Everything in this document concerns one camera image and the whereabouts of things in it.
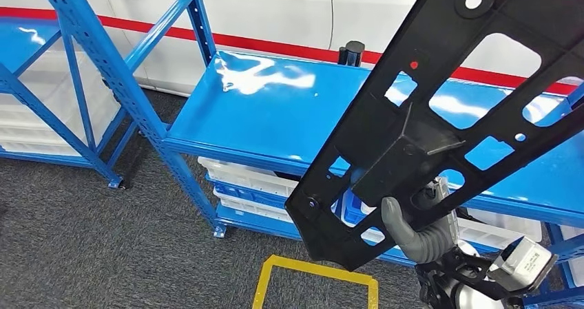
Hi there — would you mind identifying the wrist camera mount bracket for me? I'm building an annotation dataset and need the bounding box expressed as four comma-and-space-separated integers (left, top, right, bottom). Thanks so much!
437, 250, 523, 299

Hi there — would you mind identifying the yellow floor tape square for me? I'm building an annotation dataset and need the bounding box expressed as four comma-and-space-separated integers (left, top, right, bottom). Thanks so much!
251, 255, 379, 309

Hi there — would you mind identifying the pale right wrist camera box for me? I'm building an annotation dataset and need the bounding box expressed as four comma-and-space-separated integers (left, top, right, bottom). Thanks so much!
487, 236, 559, 293

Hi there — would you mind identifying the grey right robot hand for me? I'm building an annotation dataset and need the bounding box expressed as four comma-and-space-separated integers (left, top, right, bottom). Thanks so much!
381, 177, 460, 254

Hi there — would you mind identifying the black stanchion post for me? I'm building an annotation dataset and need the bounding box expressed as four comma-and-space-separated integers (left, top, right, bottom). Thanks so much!
337, 40, 366, 67

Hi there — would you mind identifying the translucent white crate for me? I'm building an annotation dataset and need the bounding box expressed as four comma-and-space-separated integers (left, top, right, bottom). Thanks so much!
559, 224, 584, 287
0, 140, 83, 158
0, 47, 121, 146

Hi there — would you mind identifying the black plastic panel part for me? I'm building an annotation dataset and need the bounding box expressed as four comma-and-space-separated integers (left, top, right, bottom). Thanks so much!
284, 0, 584, 273

